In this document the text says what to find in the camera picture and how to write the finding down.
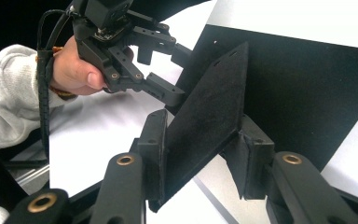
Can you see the white paper sheet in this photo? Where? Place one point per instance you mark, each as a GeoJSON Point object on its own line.
{"type": "Point", "coordinates": [99, 133]}

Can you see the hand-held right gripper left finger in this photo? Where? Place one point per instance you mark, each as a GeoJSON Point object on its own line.
{"type": "Point", "coordinates": [154, 155]}

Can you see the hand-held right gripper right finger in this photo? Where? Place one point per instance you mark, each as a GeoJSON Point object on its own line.
{"type": "Point", "coordinates": [253, 165]}

